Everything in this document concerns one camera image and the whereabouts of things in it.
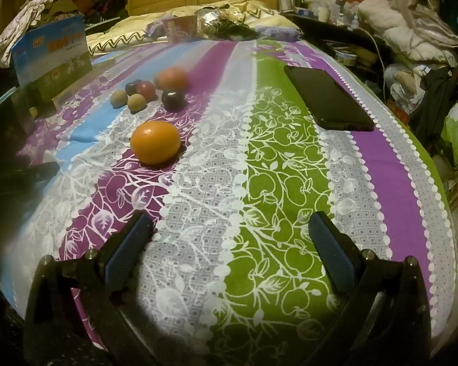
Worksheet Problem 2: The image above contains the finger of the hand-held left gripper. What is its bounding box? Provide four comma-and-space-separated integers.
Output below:
0, 161, 60, 189

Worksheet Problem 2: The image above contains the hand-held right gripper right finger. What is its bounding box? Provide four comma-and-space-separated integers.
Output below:
308, 210, 432, 366

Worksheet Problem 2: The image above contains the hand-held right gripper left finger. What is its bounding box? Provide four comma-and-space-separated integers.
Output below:
23, 210, 157, 366

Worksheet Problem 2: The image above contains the large orange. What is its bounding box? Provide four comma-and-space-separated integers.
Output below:
130, 121, 181, 165

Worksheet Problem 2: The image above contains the black carton box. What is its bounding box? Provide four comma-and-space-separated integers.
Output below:
0, 84, 37, 161

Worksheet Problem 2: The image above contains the striped floral bedsheet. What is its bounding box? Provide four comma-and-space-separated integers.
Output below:
0, 36, 458, 366

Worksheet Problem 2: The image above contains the blue printed carton box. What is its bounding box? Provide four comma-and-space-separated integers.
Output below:
11, 13, 93, 96

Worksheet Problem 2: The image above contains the small red plum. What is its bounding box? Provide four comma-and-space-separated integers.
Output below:
136, 81, 156, 103

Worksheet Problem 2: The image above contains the black smartphone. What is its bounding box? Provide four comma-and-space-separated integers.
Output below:
283, 65, 375, 132

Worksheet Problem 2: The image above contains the green plastic bag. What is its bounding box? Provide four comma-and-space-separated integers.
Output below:
441, 103, 458, 166

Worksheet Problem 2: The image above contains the red apple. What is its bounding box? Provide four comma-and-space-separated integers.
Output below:
154, 67, 189, 93

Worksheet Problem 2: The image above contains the pile of clothes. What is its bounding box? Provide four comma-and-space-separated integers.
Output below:
0, 0, 128, 73

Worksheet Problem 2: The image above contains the cream zigzag quilt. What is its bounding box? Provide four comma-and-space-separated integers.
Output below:
85, 0, 302, 56

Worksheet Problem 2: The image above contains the white plastic container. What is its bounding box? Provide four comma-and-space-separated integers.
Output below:
334, 49, 357, 67

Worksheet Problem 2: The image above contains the red paper bowl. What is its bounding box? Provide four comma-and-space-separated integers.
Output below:
163, 15, 198, 42

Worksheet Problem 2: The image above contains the purple tissue packet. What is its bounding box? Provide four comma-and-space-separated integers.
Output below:
254, 25, 302, 42

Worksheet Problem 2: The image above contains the cluttered dark nightstand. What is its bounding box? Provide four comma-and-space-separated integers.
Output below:
282, 8, 386, 65

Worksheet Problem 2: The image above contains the heap of bedding and clothes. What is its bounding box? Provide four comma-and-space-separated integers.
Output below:
343, 0, 458, 149

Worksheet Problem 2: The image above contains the silver plastic bag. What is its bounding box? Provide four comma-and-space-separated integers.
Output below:
194, 8, 230, 33

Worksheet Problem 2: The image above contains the green leafy bundle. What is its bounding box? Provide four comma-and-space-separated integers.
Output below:
210, 17, 256, 41

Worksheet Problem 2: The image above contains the white cable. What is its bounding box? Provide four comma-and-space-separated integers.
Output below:
357, 27, 386, 96

